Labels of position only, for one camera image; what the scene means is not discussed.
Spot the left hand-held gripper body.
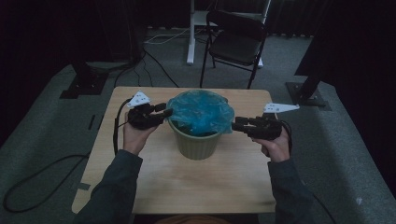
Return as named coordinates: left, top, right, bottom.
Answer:
left=125, top=90, right=164, bottom=131

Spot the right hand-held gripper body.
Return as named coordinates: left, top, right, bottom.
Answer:
left=247, top=103, right=301, bottom=141

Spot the blue plastic bag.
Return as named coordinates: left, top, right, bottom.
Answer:
left=166, top=89, right=235, bottom=137

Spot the green plastic bin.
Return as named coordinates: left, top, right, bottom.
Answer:
left=167, top=119, right=224, bottom=161

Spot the person's left hand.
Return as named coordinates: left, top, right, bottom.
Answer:
left=122, top=111, right=160, bottom=156

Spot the person's right hand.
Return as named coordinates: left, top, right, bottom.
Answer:
left=251, top=128, right=292, bottom=163

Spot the black stand base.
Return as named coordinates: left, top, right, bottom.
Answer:
left=59, top=60, right=110, bottom=101
left=285, top=72, right=332, bottom=112

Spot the black folding chair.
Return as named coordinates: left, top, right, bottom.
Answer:
left=199, top=9, right=269, bottom=91

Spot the black curtain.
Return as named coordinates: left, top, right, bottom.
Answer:
left=293, top=0, right=396, bottom=91

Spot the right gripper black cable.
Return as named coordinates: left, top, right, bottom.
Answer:
left=279, top=119, right=338, bottom=224

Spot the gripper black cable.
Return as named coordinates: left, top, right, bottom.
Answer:
left=279, top=119, right=338, bottom=224
left=112, top=97, right=134, bottom=157

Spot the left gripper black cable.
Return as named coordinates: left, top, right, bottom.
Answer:
left=112, top=97, right=134, bottom=157

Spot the black floor cable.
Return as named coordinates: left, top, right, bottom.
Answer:
left=112, top=46, right=180, bottom=89
left=2, top=153, right=92, bottom=215

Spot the white floor cable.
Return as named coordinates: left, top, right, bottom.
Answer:
left=144, top=27, right=191, bottom=45

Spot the white desk frame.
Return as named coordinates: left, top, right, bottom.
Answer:
left=186, top=0, right=273, bottom=69

